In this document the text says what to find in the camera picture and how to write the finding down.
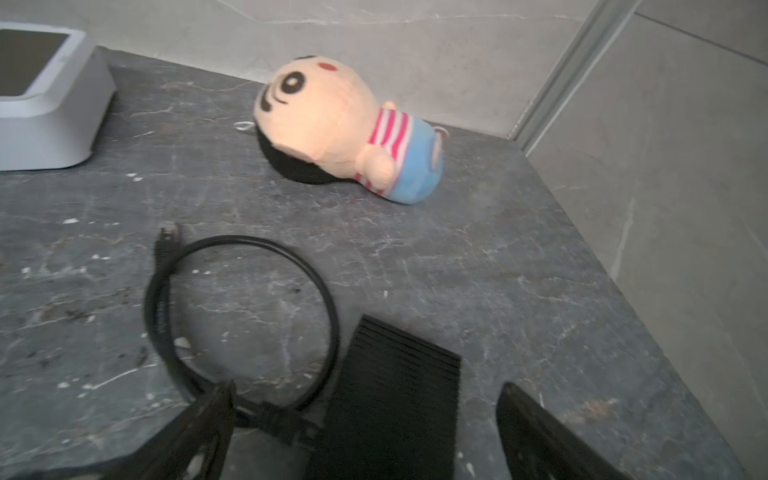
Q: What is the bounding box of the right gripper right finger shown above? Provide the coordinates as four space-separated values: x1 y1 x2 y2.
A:
496 382 628 480

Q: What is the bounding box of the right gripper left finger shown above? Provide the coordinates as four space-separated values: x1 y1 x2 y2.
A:
16 381 236 480

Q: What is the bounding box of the small black ethernet cable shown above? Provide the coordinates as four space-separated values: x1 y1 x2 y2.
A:
142 221 341 448

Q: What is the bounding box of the black ribbed network switch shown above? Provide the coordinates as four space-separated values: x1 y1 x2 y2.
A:
305 316 461 479

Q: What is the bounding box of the cartoon boy plush doll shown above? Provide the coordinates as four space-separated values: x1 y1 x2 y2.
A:
237 55 448 205

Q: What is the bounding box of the white digital clock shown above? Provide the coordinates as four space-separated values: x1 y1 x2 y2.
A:
1 21 117 172

